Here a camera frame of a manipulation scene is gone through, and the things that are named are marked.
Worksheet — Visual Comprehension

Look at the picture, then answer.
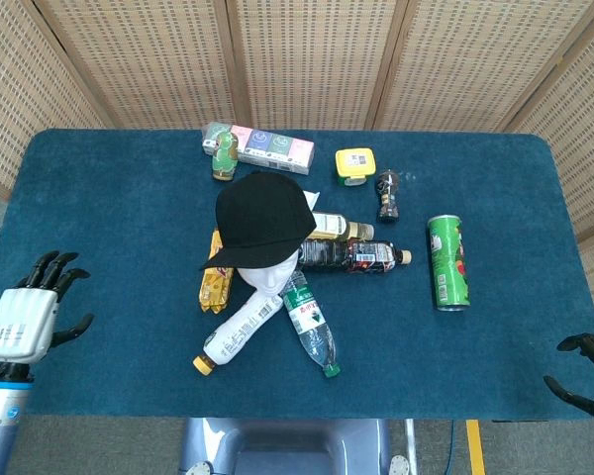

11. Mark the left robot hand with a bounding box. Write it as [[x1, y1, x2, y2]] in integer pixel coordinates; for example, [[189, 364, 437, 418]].
[[0, 250, 95, 365]]

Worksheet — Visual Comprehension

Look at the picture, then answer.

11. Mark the black baseball cap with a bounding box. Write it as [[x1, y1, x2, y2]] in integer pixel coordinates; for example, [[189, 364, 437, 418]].
[[199, 171, 317, 271]]

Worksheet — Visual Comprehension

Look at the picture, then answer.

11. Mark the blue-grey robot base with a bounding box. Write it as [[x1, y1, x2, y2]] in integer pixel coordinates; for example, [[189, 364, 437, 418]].
[[180, 418, 420, 475]]

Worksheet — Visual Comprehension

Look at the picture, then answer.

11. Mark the yellow snack packet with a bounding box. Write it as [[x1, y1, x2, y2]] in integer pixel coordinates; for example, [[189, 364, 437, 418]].
[[199, 227, 237, 314]]

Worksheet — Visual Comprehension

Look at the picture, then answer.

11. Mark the white foam mannequin head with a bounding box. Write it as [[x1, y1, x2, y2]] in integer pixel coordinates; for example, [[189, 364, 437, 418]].
[[237, 249, 301, 298]]

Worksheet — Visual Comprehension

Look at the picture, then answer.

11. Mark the blue table cloth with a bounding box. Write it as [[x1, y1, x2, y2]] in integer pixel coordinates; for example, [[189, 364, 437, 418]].
[[0, 128, 594, 422]]

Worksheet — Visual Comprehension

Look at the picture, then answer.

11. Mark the green chips can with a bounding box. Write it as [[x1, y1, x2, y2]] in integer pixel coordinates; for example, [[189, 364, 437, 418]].
[[427, 214, 472, 313]]

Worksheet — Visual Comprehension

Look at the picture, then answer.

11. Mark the white-label tea bottle yellow cap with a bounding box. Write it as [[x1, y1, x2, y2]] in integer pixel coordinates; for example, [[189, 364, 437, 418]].
[[192, 291, 284, 376]]

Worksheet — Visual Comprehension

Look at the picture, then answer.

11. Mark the small green patterned bottle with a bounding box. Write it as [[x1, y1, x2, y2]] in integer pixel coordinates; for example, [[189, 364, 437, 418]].
[[211, 131, 240, 182]]

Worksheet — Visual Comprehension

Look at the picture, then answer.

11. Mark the clear water bottle green cap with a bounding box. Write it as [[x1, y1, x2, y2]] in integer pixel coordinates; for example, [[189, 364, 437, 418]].
[[281, 270, 343, 379]]

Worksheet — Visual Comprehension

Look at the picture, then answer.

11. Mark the dark coffee bottle beige cap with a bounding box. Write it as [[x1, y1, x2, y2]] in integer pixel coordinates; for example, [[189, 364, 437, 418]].
[[296, 238, 413, 274]]

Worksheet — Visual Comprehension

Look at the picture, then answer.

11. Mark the multicolour tissue pack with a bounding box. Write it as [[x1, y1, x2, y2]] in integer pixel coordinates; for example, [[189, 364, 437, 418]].
[[201, 121, 316, 176]]

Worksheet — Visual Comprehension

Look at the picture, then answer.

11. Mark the olive tea bottle white label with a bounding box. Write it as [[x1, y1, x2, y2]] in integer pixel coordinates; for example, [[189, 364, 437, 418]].
[[309, 211, 376, 242]]

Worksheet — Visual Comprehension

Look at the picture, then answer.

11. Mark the green tub yellow lid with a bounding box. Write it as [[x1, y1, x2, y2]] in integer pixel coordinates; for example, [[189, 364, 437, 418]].
[[335, 146, 379, 188]]

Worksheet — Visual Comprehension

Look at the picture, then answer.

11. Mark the bamboo folding screen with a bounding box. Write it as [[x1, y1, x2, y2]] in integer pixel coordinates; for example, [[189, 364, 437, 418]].
[[0, 0, 594, 243]]

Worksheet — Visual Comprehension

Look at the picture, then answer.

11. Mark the blue floor cable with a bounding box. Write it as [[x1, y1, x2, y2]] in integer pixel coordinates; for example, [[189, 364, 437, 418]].
[[444, 420, 457, 475]]

